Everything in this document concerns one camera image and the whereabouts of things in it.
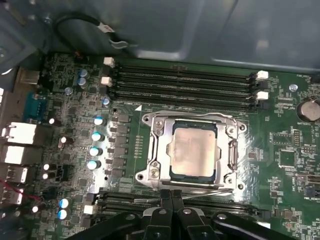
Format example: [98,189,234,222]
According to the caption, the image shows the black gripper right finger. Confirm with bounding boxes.
[172,189,284,240]

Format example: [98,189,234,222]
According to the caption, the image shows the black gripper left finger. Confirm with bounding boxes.
[63,189,174,240]

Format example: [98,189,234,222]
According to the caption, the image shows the metal locking lever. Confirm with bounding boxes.
[181,187,236,201]
[149,111,237,124]

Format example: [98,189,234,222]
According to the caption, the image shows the silver CPU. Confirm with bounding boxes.
[169,119,221,182]

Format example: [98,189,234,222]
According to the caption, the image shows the metal socket cover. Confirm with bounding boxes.
[151,116,240,187]

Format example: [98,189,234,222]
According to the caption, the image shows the black RAM slot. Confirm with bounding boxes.
[96,199,263,214]
[101,76,270,101]
[106,86,270,111]
[97,190,253,204]
[103,57,270,81]
[102,66,270,90]

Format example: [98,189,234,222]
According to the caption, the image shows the CPU socket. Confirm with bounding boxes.
[134,109,248,192]

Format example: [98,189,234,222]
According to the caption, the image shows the green motherboard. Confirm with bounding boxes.
[14,51,320,240]

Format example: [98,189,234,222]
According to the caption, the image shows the metal rear port block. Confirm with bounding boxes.
[0,121,39,146]
[0,145,44,165]

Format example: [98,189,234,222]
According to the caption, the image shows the coin battery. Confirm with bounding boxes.
[296,98,320,121]

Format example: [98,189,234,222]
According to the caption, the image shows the blue rear port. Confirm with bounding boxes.
[23,91,49,124]

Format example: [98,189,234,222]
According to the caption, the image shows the black PC case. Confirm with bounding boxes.
[0,0,320,240]

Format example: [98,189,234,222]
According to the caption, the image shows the thin red wire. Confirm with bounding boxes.
[0,178,39,201]

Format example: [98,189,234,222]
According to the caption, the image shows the black looped cable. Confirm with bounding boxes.
[53,13,117,45]

